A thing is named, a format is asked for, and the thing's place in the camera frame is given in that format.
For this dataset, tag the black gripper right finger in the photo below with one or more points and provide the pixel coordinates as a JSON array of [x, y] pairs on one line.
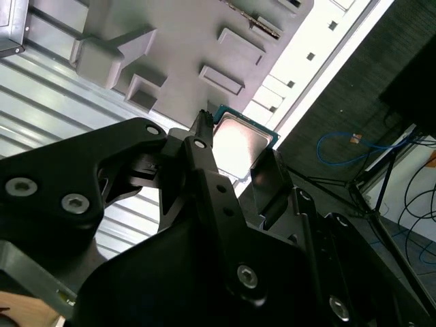
[[340, 265]]

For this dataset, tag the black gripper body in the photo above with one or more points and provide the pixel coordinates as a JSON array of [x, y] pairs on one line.
[[163, 289]]

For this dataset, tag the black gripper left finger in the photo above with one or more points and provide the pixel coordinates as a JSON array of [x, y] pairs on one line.
[[51, 177]]

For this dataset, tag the silver CPU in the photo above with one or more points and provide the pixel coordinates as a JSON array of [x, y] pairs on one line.
[[238, 146]]

